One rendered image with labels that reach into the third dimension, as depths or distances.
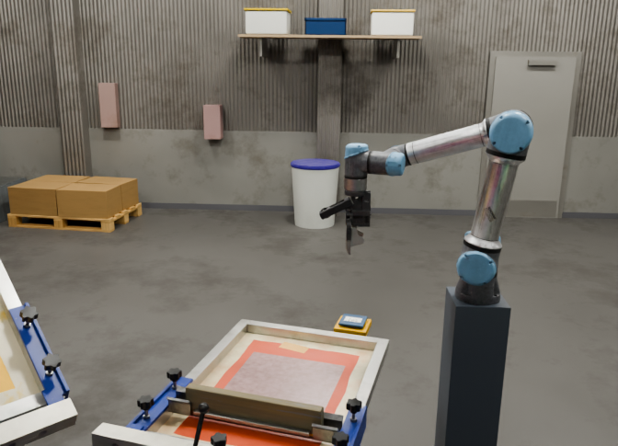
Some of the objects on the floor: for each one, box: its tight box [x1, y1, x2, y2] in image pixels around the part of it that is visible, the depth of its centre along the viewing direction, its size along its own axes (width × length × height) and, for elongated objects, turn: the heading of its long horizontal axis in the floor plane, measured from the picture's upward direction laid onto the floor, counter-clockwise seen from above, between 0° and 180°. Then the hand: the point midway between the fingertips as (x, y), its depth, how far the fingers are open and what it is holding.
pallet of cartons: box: [7, 175, 142, 233], centre depth 743 cm, size 142×102×50 cm
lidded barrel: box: [291, 159, 340, 229], centre depth 737 cm, size 62×62×79 cm
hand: (347, 247), depth 198 cm, fingers open, 5 cm apart
